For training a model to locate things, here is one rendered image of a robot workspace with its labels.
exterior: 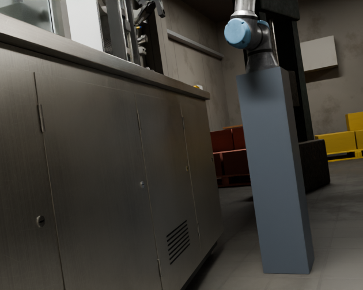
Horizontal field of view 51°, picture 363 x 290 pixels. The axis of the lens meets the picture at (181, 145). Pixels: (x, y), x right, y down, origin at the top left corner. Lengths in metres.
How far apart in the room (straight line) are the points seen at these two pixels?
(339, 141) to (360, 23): 2.44
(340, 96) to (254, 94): 6.28
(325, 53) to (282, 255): 6.24
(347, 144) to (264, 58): 5.12
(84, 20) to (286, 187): 1.13
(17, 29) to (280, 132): 1.21
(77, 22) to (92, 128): 0.90
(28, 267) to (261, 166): 1.20
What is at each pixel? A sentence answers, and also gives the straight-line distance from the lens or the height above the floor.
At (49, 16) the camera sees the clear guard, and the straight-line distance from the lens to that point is 1.04.
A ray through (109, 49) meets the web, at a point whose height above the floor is 1.13.
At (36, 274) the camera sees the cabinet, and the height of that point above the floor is 0.43.
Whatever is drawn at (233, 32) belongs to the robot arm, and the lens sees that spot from 1.71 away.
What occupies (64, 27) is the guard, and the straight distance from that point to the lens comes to 1.06.
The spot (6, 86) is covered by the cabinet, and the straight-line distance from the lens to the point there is 0.77.
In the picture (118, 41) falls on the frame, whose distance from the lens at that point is 1.61.
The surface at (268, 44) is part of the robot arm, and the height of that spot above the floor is 1.02.
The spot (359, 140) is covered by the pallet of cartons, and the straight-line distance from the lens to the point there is 6.83.
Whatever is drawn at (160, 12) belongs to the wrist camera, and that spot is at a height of 1.29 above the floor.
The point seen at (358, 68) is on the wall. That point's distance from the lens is 8.01.
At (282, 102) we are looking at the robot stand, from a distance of 1.71.
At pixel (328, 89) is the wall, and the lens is 8.00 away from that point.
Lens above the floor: 0.63
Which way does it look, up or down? level
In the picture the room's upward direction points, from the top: 8 degrees counter-clockwise
